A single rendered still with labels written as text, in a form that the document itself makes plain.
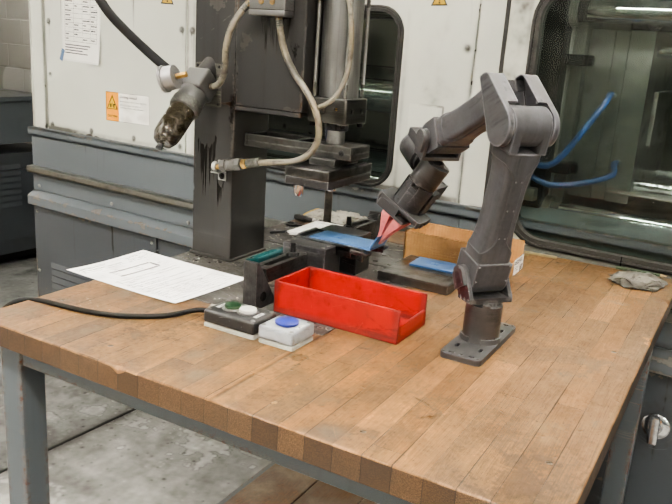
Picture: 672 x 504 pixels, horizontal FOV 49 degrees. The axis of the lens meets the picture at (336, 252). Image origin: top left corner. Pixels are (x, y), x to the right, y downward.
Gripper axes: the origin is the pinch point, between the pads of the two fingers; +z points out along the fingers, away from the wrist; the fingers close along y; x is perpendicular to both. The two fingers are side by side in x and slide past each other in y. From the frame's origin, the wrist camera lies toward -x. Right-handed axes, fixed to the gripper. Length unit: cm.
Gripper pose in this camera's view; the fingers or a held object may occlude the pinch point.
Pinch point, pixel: (381, 239)
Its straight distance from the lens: 149.8
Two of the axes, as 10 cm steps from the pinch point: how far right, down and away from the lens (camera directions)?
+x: -4.8, 1.8, -8.6
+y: -7.1, -6.6, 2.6
